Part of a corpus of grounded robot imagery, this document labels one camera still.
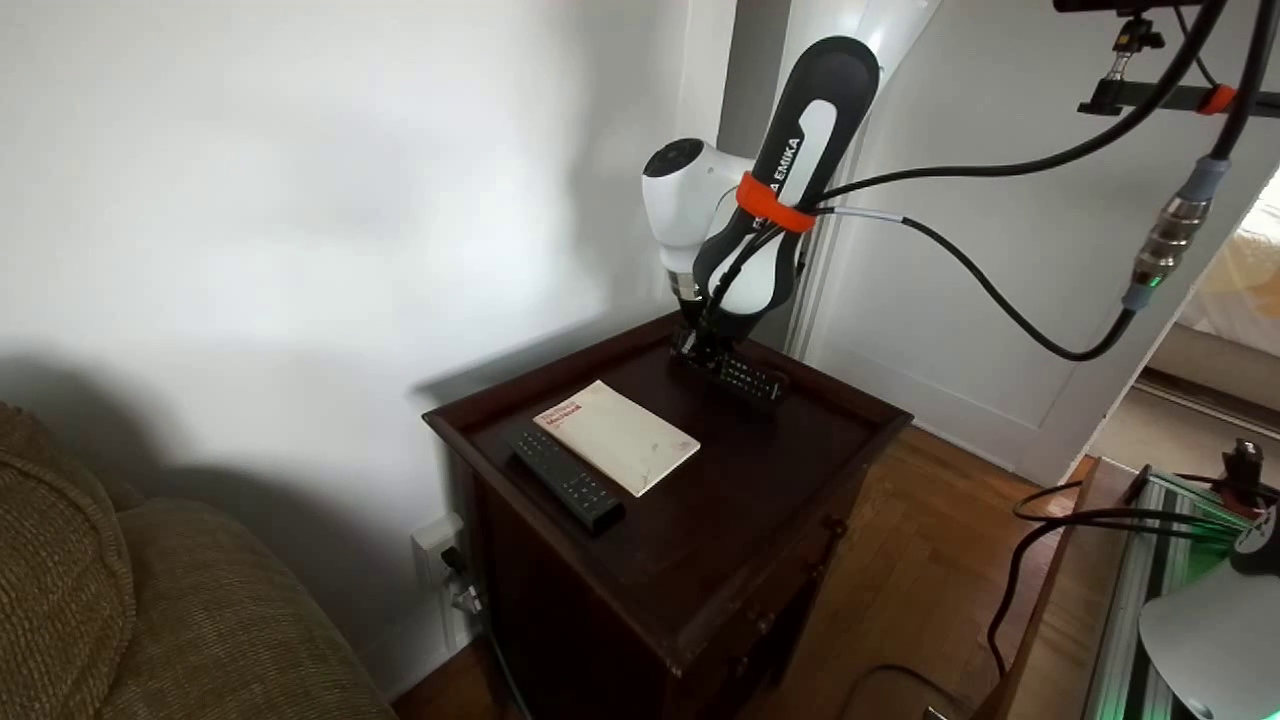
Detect beige paper booklet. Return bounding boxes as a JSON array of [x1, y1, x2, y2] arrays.
[[529, 376, 703, 505]]

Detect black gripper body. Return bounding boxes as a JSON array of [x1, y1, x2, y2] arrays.
[[672, 300, 754, 370]]

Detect black stand with orange tape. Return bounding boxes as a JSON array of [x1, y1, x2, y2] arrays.
[[1077, 10, 1280, 123]]

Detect black knob with red base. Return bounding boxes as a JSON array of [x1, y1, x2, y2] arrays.
[[1218, 436, 1274, 514]]

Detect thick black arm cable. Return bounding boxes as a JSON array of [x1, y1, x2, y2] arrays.
[[814, 0, 1238, 214]]

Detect olive fabric sofa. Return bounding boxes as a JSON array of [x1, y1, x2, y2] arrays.
[[0, 395, 399, 720]]

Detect black cable with grey connector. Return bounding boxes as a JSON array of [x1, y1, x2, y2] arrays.
[[814, 0, 1280, 370]]

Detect black remote with buttons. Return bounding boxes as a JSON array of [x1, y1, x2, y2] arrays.
[[676, 342, 791, 414]]

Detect slim plain black remote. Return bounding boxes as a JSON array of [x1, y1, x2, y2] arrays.
[[505, 424, 629, 541]]

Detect black power cable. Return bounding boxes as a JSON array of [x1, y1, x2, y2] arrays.
[[980, 480, 1214, 689]]

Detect white wall outlet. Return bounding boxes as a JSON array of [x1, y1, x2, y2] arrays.
[[408, 517, 468, 593]]

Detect dark wooden side table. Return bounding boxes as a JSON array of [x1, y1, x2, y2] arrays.
[[422, 309, 919, 720]]

